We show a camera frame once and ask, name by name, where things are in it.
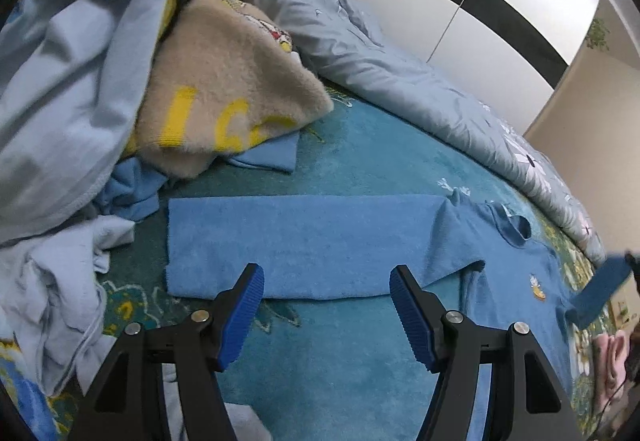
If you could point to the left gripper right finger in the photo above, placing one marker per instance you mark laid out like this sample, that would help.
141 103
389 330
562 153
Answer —
525 398

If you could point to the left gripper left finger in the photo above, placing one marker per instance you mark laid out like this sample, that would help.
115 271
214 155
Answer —
126 399

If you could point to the blue fleece sweater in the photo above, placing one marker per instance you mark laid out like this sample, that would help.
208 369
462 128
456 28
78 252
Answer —
477 256

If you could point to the pink sleeved right forearm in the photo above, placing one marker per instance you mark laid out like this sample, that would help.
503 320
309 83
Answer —
610 353

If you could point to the teal floral bed blanket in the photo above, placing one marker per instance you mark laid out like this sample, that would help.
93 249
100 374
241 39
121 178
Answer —
328 370

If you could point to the blue cloth under beige garment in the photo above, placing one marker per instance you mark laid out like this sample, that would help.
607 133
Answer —
133 190

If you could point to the beige fleece garment yellow letters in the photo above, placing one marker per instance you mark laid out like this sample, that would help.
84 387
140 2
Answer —
224 79

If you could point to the light blue garment pile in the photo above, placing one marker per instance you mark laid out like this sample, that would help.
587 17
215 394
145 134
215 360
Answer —
73 74

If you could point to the grey-blue daisy quilt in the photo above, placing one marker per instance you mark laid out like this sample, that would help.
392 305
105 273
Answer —
345 45

